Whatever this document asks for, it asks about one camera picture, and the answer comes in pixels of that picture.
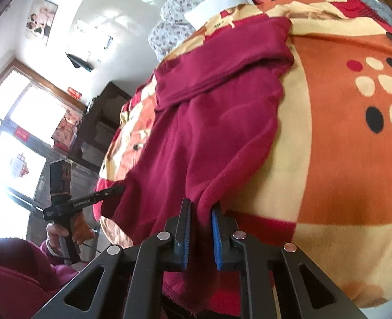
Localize dark red fleece garment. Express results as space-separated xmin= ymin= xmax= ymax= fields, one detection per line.
xmin=94 ymin=14 xmax=294 ymax=316

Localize maroon sleeve forearm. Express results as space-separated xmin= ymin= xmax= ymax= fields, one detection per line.
xmin=0 ymin=238 xmax=78 ymax=318

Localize person's left hand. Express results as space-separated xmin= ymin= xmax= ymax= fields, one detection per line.
xmin=46 ymin=210 xmax=96 ymax=257

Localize dark wooden side cabinet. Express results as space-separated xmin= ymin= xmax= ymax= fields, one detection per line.
xmin=68 ymin=82 xmax=131 ymax=174

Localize orange red patterned blanket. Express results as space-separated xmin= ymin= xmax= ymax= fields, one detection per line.
xmin=93 ymin=0 xmax=392 ymax=308

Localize floral quilt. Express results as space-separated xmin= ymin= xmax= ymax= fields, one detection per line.
xmin=147 ymin=0 xmax=204 ymax=61

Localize white pillow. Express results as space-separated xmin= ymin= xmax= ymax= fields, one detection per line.
xmin=184 ymin=0 xmax=254 ymax=30

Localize dark cloth hanging on wall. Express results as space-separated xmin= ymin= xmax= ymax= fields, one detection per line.
xmin=66 ymin=53 xmax=94 ymax=72

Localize framed photo on wall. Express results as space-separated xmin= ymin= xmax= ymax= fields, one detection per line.
xmin=25 ymin=0 xmax=58 ymax=47

